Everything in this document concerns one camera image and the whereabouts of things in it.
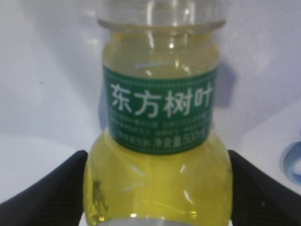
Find blue safety scissors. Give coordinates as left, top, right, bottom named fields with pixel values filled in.
left=279, top=141, right=301, bottom=186

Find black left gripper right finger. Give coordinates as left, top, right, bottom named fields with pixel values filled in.
left=228, top=150, right=301, bottom=226

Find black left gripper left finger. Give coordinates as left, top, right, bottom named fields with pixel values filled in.
left=0, top=150, right=87, bottom=226

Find yellow tea drink bottle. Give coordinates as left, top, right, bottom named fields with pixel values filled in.
left=83, top=0, right=232, bottom=226

